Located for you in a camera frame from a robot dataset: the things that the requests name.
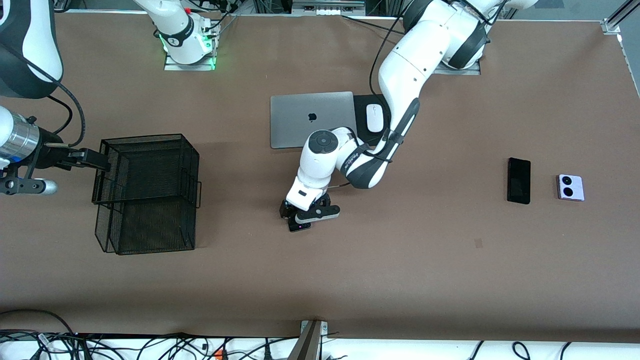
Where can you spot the small black flip phone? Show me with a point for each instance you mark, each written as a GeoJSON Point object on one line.
{"type": "Point", "coordinates": [300, 228]}

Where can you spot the grey power strip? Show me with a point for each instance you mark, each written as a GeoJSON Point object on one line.
{"type": "Point", "coordinates": [327, 11]}

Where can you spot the tall black smartphone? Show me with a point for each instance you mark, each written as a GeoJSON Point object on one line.
{"type": "Point", "coordinates": [519, 181]}

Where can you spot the aluminium frame profile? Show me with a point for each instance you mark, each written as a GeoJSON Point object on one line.
{"type": "Point", "coordinates": [611, 26]}

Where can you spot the lilac white flip phone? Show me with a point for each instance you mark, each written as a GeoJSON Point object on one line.
{"type": "Point", "coordinates": [570, 187]}

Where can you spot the aluminium bracket post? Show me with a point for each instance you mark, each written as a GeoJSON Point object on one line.
{"type": "Point", "coordinates": [310, 345]}

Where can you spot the white computer mouse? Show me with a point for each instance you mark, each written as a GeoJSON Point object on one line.
{"type": "Point", "coordinates": [374, 119]}

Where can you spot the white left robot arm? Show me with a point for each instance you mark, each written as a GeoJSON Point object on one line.
{"type": "Point", "coordinates": [415, 60]}

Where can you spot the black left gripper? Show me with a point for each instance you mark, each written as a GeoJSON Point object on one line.
{"type": "Point", "coordinates": [286, 209]}

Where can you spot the black mouse pad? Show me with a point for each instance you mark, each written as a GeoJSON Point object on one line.
{"type": "Point", "coordinates": [362, 100]}

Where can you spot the grey closed laptop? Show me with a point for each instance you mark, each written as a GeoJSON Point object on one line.
{"type": "Point", "coordinates": [290, 125]}

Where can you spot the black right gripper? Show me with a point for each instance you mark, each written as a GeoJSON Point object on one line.
{"type": "Point", "coordinates": [48, 149]}

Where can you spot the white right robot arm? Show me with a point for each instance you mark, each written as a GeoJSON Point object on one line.
{"type": "Point", "coordinates": [45, 40]}

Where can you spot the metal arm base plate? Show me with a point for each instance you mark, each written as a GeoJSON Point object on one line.
{"type": "Point", "coordinates": [460, 71]}
{"type": "Point", "coordinates": [190, 67]}

